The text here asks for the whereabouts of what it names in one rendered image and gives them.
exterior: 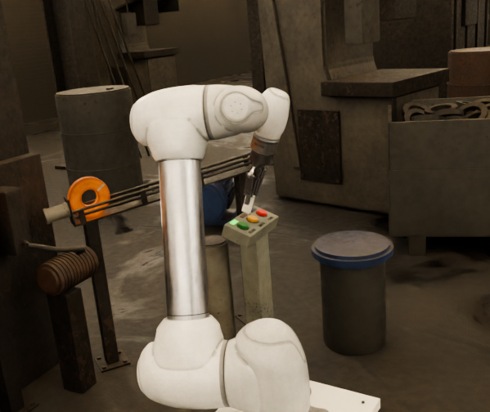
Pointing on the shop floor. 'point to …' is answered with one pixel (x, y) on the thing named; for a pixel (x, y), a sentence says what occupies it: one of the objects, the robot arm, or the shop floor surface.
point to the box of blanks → (454, 169)
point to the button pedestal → (254, 262)
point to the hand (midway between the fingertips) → (248, 203)
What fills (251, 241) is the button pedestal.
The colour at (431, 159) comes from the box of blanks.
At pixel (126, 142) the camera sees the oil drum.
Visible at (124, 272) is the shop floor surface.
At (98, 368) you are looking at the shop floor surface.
